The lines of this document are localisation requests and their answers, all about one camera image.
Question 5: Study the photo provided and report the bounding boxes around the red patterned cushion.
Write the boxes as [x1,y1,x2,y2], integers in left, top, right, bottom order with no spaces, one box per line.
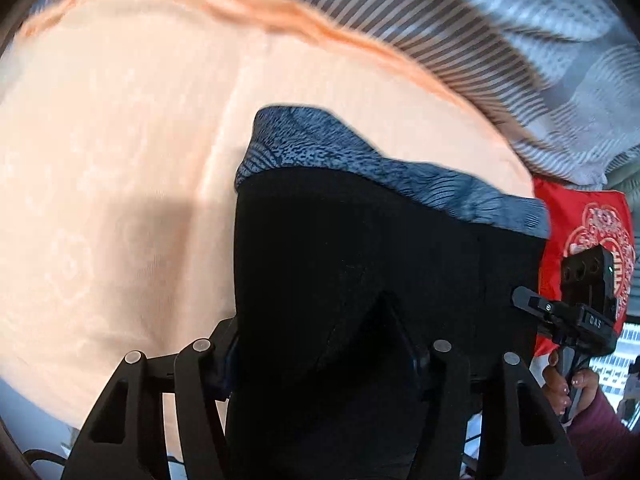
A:
[531,176,637,358]

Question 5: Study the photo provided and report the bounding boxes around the person's right hand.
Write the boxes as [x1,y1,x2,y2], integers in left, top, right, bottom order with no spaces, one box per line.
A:
[542,349,601,422]

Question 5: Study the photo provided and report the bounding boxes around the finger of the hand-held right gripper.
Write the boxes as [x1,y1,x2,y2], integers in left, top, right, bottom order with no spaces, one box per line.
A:
[510,286,553,322]

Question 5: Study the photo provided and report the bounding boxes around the grey white striped duvet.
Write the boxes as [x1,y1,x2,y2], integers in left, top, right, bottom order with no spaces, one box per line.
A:
[182,0,640,191]

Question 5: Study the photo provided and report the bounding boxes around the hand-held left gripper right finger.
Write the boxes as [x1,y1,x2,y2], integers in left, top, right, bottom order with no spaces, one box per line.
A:
[380,290,586,480]

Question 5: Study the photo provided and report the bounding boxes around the orange bed sheet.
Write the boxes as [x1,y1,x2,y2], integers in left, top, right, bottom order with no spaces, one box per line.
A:
[0,0,538,466]

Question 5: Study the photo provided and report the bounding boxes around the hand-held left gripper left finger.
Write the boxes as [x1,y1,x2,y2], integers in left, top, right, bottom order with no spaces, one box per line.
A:
[62,317,242,480]

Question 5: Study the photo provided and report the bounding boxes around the black cable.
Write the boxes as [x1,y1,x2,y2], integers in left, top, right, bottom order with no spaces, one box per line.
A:
[22,449,68,467]

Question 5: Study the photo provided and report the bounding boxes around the black pants with grey waistband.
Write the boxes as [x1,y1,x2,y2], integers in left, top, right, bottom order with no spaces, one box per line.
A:
[224,105,552,480]

